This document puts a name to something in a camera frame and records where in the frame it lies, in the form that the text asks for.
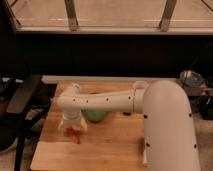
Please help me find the round metal tin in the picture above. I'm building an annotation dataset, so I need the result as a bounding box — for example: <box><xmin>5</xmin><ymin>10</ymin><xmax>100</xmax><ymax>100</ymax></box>
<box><xmin>180</xmin><ymin>70</ymin><xmax>205</xmax><ymax>88</ymax></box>

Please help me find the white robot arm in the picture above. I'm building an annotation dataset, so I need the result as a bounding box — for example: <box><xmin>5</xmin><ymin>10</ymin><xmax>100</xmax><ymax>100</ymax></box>
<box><xmin>56</xmin><ymin>80</ymin><xmax>201</xmax><ymax>171</ymax></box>

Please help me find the red pepper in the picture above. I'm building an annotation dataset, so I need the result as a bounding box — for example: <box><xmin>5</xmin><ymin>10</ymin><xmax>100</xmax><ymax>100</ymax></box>
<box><xmin>66</xmin><ymin>127</ymin><xmax>80</xmax><ymax>144</ymax></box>

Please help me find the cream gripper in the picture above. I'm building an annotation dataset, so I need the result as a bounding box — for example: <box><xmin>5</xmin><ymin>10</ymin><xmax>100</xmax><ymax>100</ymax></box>
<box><xmin>58</xmin><ymin>115</ymin><xmax>88</xmax><ymax>133</ymax></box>

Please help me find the black office chair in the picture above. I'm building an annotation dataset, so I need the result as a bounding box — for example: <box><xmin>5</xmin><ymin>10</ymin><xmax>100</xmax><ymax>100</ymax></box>
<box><xmin>0</xmin><ymin>75</ymin><xmax>51</xmax><ymax>171</ymax></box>

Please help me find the black rectangular block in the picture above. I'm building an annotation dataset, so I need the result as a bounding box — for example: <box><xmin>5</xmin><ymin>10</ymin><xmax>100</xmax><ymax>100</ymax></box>
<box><xmin>123</xmin><ymin>112</ymin><xmax>131</xmax><ymax>116</ymax></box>

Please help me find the green bowl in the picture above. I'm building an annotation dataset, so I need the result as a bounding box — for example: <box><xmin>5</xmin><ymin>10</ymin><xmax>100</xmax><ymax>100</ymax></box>
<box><xmin>82</xmin><ymin>110</ymin><xmax>108</xmax><ymax>122</ymax></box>

